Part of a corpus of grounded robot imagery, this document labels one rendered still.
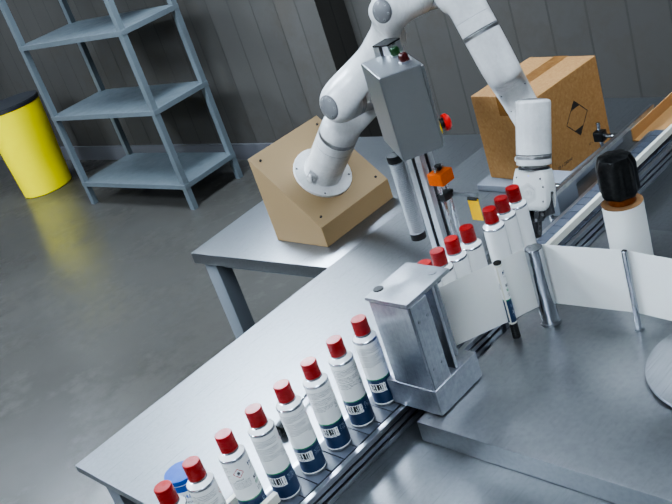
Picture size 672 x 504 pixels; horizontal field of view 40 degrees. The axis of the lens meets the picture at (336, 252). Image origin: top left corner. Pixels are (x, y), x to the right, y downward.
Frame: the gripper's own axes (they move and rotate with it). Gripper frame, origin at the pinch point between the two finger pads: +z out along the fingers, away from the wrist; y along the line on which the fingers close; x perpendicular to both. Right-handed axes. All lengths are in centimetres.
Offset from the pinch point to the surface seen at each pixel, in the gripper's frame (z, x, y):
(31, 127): -8, 140, -551
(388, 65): -42, -41, -8
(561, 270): 2.5, -24.7, 23.0
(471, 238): -2.7, -27.0, 1.5
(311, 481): 36, -80, 2
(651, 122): -19, 83, -13
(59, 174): 31, 160, -554
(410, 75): -39, -43, -1
